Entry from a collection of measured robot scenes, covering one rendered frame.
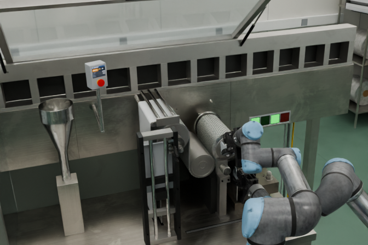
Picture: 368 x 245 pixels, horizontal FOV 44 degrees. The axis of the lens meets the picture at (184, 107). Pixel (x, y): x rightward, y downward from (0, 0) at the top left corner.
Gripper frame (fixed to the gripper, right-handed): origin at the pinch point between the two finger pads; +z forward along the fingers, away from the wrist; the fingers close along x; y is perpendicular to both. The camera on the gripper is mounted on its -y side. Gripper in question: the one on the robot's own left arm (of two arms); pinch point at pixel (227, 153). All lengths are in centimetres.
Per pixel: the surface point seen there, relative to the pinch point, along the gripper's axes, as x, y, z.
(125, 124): 39, 27, 26
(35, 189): 85, 7, 44
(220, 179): 4.1, -10.0, 5.9
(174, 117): 23.6, 17.3, -11.8
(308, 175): -80, -11, 79
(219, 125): -2.3, 15.1, 7.3
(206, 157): 8.1, 1.0, 5.9
